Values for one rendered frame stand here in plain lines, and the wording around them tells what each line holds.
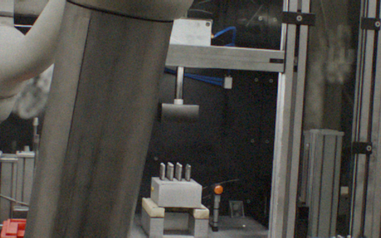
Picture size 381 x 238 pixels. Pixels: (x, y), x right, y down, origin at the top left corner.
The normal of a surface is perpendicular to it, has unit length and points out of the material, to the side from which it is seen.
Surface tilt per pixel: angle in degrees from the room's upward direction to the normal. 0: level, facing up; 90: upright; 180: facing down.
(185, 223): 90
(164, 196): 90
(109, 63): 99
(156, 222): 90
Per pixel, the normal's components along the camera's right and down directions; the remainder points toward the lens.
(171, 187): 0.18, 0.06
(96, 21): -0.31, 0.13
